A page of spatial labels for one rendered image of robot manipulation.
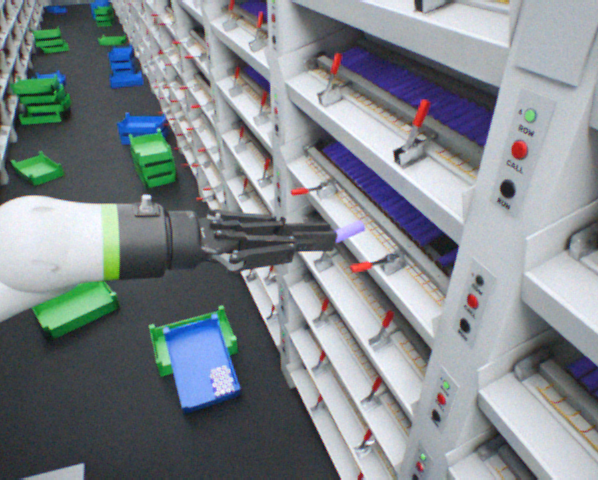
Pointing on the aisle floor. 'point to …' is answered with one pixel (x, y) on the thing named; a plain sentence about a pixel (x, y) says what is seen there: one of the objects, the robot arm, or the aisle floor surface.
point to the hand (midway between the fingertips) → (309, 237)
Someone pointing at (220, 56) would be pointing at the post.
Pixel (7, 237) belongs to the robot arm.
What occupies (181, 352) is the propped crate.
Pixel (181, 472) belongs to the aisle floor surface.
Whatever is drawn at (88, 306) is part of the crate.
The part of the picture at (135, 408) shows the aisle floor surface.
